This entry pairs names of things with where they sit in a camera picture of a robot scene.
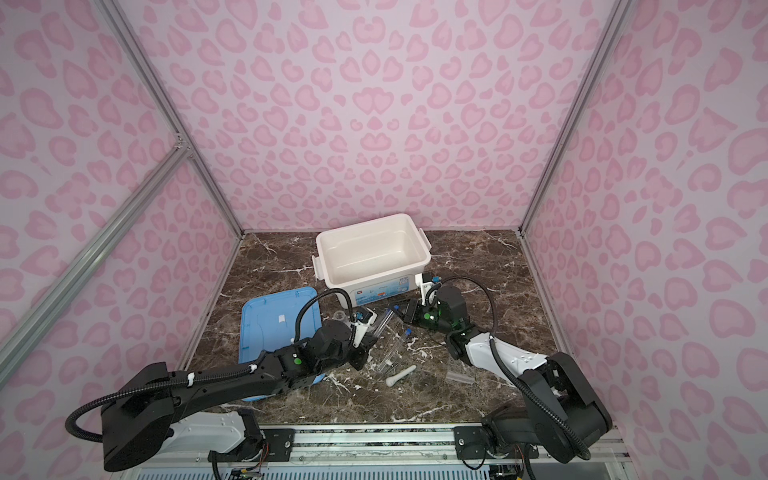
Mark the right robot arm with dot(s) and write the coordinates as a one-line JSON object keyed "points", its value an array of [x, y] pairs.
{"points": [[562, 412]]}

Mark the clear plastic test tube rack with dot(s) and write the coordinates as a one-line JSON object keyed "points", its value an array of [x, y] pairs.
{"points": [[459, 377]]}

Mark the white ceramic pestle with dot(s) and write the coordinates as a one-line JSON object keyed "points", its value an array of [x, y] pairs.
{"points": [[394, 379]]}

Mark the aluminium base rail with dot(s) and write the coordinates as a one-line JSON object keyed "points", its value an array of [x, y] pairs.
{"points": [[392, 451]]}

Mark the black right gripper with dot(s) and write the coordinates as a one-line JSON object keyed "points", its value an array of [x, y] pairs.
{"points": [[411, 306]]}

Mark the blue plastic bin lid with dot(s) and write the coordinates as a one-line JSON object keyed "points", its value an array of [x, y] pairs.
{"points": [[268, 322]]}

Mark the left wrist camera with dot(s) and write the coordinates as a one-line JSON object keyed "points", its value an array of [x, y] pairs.
{"points": [[363, 324]]}

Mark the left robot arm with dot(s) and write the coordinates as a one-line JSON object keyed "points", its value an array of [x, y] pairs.
{"points": [[137, 419]]}

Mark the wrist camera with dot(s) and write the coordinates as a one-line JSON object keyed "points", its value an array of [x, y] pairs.
{"points": [[363, 324], [425, 282]]}

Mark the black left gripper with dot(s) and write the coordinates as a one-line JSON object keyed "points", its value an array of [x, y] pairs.
{"points": [[361, 360]]}

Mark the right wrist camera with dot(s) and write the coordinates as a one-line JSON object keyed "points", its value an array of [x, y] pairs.
{"points": [[425, 282]]}

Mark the white plastic storage bin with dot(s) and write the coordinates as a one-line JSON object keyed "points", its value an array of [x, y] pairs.
{"points": [[373, 260]]}

